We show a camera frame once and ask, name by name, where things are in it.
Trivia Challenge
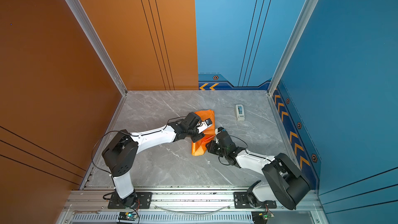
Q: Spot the yellow wrapping paper sheet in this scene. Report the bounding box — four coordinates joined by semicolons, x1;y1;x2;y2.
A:
191;110;216;156

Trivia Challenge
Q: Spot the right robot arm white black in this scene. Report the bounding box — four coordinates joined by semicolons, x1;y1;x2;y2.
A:
206;141;312;210

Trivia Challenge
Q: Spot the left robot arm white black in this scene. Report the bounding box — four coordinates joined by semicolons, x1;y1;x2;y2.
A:
102;121;211;199

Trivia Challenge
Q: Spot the white tape dispenser blue roll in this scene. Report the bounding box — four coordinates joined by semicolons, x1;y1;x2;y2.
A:
235;104;245;122

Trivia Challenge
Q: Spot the right green circuit board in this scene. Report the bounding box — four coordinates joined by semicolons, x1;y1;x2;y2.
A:
251;212;273;224

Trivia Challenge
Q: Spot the green circuit board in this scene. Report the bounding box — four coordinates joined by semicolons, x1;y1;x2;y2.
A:
251;212;273;224
118;212;140;224

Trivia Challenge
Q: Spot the left green circuit board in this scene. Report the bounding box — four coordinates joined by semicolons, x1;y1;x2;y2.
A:
118;212;140;224

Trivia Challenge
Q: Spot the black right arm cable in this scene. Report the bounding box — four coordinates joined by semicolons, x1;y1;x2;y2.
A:
217;135;249;166

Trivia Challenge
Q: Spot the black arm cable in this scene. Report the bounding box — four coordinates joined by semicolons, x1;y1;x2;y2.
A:
91;130;125;175
217;135;249;166

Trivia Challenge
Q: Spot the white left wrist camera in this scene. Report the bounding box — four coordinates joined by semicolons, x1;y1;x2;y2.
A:
182;112;213;133

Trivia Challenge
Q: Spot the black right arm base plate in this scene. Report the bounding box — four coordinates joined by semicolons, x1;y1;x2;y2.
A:
233;192;277;209

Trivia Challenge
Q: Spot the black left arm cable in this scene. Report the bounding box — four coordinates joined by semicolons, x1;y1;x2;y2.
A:
91;130;125;175

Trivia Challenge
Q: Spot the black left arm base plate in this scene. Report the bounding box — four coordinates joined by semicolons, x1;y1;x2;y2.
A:
104;191;152;210

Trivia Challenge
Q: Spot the aluminium front rail frame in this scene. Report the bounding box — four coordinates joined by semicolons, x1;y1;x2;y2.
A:
57;186;329;224

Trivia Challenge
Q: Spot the right aluminium corner post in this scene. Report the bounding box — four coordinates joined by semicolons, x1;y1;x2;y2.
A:
267;0;319;96

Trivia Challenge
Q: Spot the aluminium corner post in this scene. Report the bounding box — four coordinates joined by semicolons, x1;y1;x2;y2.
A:
267;0;319;96
65;0;127;96

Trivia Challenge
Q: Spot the left aluminium corner post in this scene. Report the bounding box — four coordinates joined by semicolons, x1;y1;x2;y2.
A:
65;0;127;96

